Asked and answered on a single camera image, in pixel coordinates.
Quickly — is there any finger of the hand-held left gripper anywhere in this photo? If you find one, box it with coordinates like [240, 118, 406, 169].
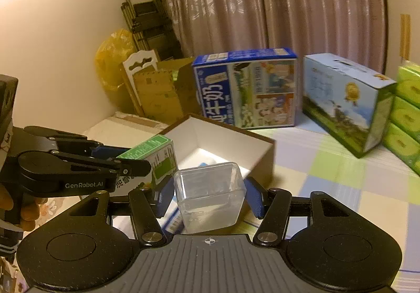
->
[54, 149, 152, 177]
[24, 125, 132, 160]

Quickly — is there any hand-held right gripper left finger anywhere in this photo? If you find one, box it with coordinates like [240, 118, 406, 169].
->
[64, 178, 176, 247]

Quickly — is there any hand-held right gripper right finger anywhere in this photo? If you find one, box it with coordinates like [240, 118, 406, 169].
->
[244, 176, 355, 247]

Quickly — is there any small green medicine box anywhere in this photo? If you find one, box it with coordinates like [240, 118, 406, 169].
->
[116, 135, 179, 198]

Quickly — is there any brown shoe box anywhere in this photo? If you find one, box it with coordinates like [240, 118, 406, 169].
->
[157, 113, 275, 193]

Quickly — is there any clear plastic box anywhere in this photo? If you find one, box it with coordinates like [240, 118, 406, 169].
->
[173, 162, 247, 234]

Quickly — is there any person's left hand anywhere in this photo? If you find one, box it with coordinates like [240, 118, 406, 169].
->
[0, 181, 45, 232]

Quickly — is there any checked tablecloth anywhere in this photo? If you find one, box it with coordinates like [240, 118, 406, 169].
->
[161, 125, 420, 284]

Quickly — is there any brown cardboard box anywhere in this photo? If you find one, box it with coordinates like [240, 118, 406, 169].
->
[131, 57, 201, 123]

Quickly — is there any yellow plastic bag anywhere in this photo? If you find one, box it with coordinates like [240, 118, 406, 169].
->
[94, 28, 138, 113]

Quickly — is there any white cardboard with cutout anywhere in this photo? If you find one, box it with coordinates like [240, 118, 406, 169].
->
[123, 48, 158, 116]

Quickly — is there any blue milk carton box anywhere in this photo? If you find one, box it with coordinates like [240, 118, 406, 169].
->
[191, 48, 299, 129]

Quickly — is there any green milk carton box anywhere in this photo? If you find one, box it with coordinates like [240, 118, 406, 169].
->
[302, 53, 397, 159]

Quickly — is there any black folding cart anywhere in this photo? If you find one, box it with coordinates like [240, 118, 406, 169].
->
[121, 0, 182, 60]

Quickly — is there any stack of green tissue packs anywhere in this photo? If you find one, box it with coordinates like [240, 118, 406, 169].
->
[382, 61, 420, 177]

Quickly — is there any beige patterned curtain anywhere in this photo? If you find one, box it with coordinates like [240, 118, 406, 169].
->
[154, 0, 389, 74]

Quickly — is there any wooden slat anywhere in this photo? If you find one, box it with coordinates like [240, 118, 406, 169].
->
[400, 14, 411, 59]

